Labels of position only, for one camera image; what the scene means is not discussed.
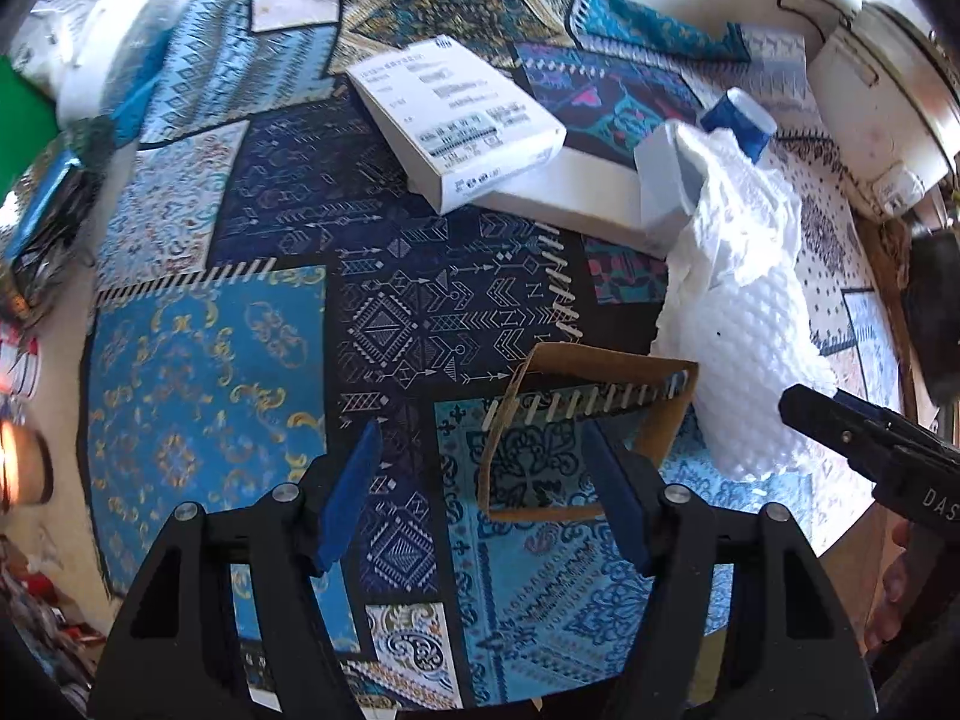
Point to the large flat white box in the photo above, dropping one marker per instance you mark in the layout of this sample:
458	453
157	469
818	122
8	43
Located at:
570	195

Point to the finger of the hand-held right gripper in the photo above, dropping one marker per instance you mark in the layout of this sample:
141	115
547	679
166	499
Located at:
832	420

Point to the white labelled cardboard box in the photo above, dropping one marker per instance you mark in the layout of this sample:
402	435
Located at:
450	112

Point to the small pale carton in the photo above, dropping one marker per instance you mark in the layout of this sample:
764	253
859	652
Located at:
660	187

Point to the candle jar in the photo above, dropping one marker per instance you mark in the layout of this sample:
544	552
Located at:
26	465

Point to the brown cardboard sleeve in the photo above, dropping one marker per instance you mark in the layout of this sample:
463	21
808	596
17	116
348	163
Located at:
667	420

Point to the blue foil packet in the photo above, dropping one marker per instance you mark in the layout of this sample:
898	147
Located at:
45	195

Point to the green box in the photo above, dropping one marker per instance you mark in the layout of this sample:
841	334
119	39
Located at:
22	120

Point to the white rice cooker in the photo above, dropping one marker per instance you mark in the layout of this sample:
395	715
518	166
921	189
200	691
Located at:
870	105

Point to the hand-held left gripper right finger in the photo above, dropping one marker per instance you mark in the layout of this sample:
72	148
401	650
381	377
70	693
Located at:
619	502

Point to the white paper towel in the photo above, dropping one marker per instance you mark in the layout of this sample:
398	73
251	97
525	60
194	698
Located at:
750	330

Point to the person's right hand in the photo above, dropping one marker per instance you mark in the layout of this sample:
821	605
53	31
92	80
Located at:
894	577

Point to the white round perforated appliance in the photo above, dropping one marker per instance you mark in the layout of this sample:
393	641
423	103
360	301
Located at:
112	37

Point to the patterned blue patchwork tablecloth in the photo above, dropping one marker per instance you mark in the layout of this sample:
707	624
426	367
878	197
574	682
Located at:
225	360

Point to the blue and white cup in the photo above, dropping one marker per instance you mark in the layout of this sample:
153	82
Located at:
731	116

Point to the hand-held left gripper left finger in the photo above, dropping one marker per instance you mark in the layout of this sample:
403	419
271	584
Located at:
349	495

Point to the white paper sheet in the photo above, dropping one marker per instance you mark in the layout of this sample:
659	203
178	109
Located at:
296	7

